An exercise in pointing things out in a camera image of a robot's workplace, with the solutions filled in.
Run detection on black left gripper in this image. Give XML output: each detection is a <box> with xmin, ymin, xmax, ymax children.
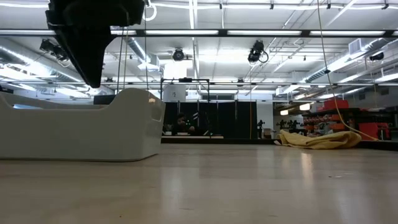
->
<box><xmin>45</xmin><ymin>0</ymin><xmax>146</xmax><ymax>89</ymax></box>

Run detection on grey plastic tupperware container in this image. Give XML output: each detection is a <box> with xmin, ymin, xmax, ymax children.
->
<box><xmin>0</xmin><ymin>87</ymin><xmax>167</xmax><ymax>163</ymax></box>

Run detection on black ceiling-mounted device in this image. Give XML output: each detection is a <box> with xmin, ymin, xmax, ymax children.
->
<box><xmin>39</xmin><ymin>38</ymin><xmax>70</xmax><ymax>62</ymax></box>

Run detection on white box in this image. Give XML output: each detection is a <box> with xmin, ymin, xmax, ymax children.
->
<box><xmin>162</xmin><ymin>84</ymin><xmax>187</xmax><ymax>103</ymax></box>

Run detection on person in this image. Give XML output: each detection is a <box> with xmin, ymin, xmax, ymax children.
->
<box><xmin>169</xmin><ymin>112</ymin><xmax>206</xmax><ymax>136</ymax></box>

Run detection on black partition panels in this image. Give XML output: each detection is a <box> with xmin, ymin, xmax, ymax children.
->
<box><xmin>163</xmin><ymin>100</ymin><xmax>259</xmax><ymax>139</ymax></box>

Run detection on yellow cloth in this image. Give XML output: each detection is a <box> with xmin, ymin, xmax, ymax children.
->
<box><xmin>277</xmin><ymin>129</ymin><xmax>363</xmax><ymax>151</ymax></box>

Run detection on large red storage bin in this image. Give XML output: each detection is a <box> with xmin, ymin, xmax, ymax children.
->
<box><xmin>358</xmin><ymin>121</ymin><xmax>391</xmax><ymax>141</ymax></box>

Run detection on round black hanging camera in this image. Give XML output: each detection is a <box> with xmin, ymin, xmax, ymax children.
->
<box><xmin>172</xmin><ymin>47</ymin><xmax>187</xmax><ymax>62</ymax></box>

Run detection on black background rig frame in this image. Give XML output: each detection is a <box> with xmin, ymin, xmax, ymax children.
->
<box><xmin>160</xmin><ymin>77</ymin><xmax>211</xmax><ymax>103</ymax></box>

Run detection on black hanging overhead camera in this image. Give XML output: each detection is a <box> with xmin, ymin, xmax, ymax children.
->
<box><xmin>248</xmin><ymin>39</ymin><xmax>269</xmax><ymax>64</ymax></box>

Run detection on black metal table frame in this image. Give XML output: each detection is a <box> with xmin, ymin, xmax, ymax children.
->
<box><xmin>160</xmin><ymin>136</ymin><xmax>398</xmax><ymax>152</ymax></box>

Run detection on frame beam with light strips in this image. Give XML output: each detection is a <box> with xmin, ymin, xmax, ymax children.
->
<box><xmin>0</xmin><ymin>29</ymin><xmax>398</xmax><ymax>39</ymax></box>

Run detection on yellow hanging cable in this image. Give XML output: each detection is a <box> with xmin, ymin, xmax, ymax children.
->
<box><xmin>316</xmin><ymin>0</ymin><xmax>380</xmax><ymax>142</ymax></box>

